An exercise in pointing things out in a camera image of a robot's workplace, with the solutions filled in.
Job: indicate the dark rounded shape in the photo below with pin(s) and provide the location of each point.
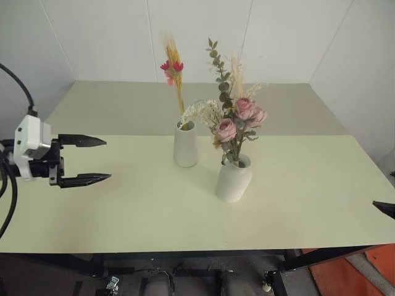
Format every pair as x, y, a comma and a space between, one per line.
158, 285

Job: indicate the tall tapered white vase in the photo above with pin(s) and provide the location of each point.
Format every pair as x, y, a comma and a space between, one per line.
185, 148

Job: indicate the orange panel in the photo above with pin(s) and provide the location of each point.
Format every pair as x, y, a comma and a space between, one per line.
355, 274

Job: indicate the short round white vase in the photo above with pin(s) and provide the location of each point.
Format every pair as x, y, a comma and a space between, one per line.
231, 185

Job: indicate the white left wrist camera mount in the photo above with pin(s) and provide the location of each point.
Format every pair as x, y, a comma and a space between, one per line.
28, 135

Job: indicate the wheat and red flower bouquet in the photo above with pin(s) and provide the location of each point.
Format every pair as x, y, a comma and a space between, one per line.
177, 77

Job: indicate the black table caster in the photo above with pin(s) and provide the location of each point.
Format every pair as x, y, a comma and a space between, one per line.
271, 281

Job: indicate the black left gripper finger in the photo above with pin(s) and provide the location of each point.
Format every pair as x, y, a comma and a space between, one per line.
83, 180
83, 140

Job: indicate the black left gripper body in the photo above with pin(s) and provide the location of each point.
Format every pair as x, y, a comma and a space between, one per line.
43, 168

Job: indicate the black metal table frame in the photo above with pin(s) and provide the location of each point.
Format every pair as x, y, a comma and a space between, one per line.
83, 262

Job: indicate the silver metal latch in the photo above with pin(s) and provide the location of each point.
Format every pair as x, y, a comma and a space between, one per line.
113, 282

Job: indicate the pink rose eucalyptus bouquet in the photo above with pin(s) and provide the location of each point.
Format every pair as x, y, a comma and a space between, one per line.
242, 106

